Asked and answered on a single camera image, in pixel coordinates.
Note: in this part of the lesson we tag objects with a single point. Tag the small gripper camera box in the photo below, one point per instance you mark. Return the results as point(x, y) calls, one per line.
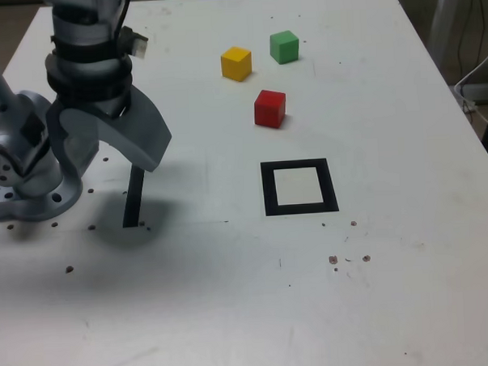
point(136, 42)

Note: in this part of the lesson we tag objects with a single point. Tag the black tape square outline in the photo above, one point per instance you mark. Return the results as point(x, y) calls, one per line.
point(268, 190)

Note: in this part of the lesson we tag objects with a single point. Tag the red cube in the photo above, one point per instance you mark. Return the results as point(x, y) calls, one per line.
point(270, 109)

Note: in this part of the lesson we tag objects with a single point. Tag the yellow cube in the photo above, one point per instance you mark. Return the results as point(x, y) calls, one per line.
point(235, 65)

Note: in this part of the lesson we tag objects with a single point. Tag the green cube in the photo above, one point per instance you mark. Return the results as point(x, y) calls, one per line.
point(284, 47)

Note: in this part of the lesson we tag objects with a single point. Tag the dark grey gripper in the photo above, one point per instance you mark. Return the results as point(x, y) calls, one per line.
point(113, 105)

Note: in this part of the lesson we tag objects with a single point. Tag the black tape strip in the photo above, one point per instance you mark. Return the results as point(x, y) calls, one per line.
point(132, 204)

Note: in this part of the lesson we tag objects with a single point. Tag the white furniture leg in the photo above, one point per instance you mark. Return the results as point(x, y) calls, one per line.
point(443, 20)

